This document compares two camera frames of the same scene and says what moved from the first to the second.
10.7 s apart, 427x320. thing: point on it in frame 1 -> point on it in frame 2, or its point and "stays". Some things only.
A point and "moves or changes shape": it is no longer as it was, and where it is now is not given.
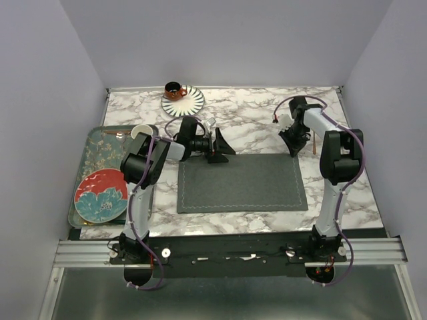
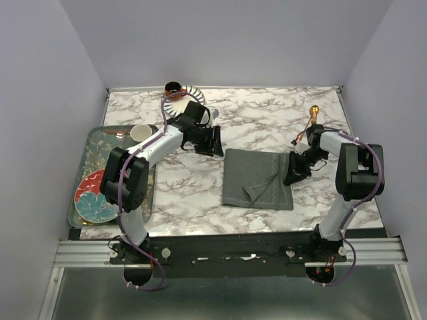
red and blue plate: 101,195 stays
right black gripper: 294,147 -> 291,177
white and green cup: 141,128 stays
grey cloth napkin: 248,183 moves or changes shape
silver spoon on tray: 121,137 stays
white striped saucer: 188,106 stays
